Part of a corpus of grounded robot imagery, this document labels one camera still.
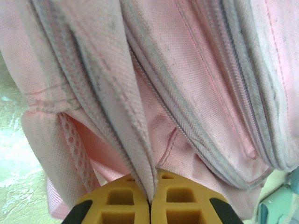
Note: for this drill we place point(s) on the slate blue pencil case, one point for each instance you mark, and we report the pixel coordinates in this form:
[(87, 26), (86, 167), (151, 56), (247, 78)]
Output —
[(293, 182)]

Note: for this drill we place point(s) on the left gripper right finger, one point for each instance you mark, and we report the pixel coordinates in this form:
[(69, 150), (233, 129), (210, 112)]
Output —
[(161, 210)]

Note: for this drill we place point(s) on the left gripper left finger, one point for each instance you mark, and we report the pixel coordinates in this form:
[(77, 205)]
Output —
[(98, 198)]

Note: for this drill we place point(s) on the pink school backpack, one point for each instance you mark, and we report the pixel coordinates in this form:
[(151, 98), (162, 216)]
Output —
[(187, 81)]

